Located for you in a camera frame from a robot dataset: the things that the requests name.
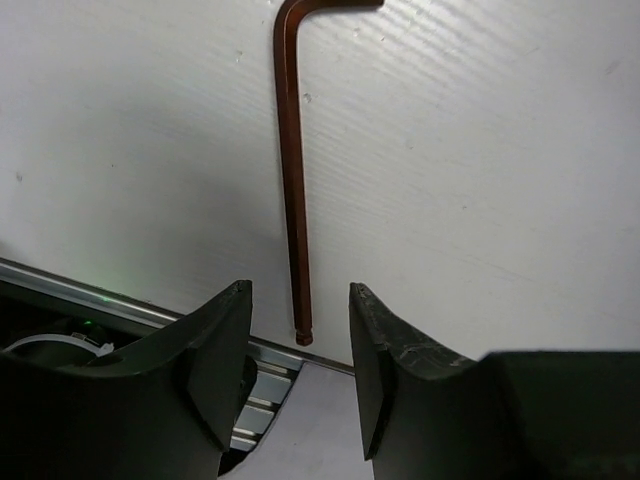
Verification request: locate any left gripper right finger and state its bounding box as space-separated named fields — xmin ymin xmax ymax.
xmin=349 ymin=283 xmax=474 ymax=460

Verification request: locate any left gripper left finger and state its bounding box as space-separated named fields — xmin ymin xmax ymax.
xmin=89 ymin=280 xmax=252 ymax=451

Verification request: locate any large red hex key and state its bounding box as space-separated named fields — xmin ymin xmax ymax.
xmin=272 ymin=0 xmax=384 ymax=347

